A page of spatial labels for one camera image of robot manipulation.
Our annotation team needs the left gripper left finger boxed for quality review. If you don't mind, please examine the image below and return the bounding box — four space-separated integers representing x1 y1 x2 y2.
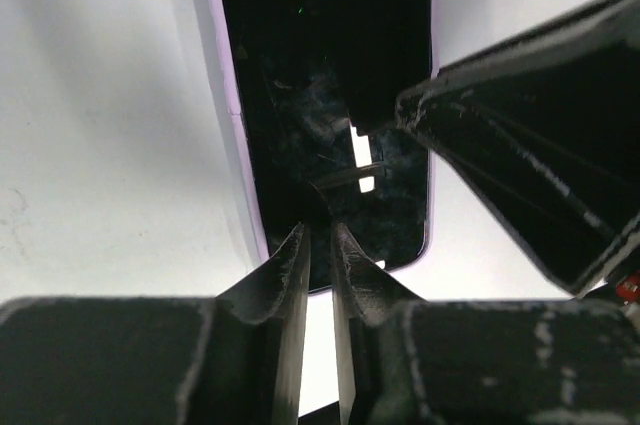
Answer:
1 225 310 424

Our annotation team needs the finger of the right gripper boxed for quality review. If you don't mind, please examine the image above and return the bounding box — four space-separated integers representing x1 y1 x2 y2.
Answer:
395 0 639 296

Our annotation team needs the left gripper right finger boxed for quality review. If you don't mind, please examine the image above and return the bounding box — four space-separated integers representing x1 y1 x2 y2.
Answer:
331 224 639 424

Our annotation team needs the lilac phone case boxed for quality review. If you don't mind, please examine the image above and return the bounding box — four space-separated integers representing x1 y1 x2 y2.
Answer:
198 0 441 276

